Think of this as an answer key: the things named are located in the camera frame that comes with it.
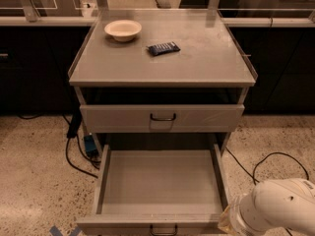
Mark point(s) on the blue tape cross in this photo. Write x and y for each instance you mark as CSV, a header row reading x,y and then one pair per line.
x,y
55,231

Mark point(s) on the grey drawer cabinet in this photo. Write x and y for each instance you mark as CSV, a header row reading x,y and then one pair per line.
x,y
208,69

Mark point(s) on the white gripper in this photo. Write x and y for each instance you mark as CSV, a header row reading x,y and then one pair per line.
x,y
235,213

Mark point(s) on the grey drawer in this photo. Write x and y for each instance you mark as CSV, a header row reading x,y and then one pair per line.
x,y
181,118
158,193

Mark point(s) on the white bowl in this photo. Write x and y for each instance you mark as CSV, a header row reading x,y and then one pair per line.
x,y
123,30

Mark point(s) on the dark background counter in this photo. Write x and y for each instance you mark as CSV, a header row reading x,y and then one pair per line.
x,y
35,61

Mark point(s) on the blue snack packet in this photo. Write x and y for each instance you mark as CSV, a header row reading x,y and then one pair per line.
x,y
163,48

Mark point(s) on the blue power adapter box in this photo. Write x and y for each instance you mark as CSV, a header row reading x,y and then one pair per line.
x,y
90,146

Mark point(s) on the black power strip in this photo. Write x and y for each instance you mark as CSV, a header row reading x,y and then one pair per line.
x,y
74,125

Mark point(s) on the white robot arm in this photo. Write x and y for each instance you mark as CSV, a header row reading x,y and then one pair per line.
x,y
288,203

